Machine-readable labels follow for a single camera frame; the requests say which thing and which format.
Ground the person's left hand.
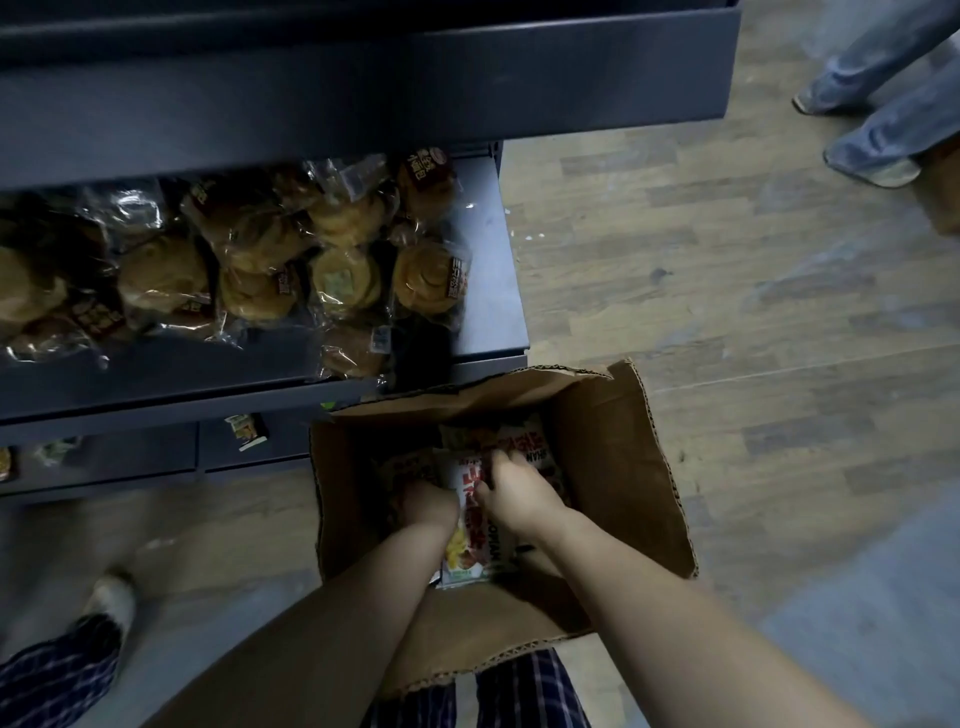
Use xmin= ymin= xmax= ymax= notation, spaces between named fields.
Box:
xmin=397 ymin=479 xmax=461 ymax=538

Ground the person's right hand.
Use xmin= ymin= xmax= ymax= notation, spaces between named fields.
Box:
xmin=468 ymin=447 xmax=575 ymax=541

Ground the white snack packet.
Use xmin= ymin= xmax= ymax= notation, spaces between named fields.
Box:
xmin=437 ymin=457 xmax=520 ymax=589

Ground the brown cardboard box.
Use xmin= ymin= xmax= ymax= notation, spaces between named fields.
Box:
xmin=309 ymin=358 xmax=700 ymax=699

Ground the dark grey metal shelf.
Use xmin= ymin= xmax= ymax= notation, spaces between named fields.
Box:
xmin=0 ymin=0 xmax=744 ymax=505

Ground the person's left forearm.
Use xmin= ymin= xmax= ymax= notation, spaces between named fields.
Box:
xmin=146 ymin=524 xmax=460 ymax=728

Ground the person's right forearm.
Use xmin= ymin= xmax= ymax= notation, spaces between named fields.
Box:
xmin=524 ymin=513 xmax=856 ymax=728

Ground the small white-brown packet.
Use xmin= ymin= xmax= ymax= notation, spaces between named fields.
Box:
xmin=224 ymin=412 xmax=271 ymax=454

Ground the pile of wrapped pastries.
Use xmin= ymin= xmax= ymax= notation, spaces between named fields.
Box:
xmin=0 ymin=146 xmax=476 ymax=385

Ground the clear green packet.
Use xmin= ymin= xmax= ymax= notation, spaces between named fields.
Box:
xmin=33 ymin=437 xmax=83 ymax=471

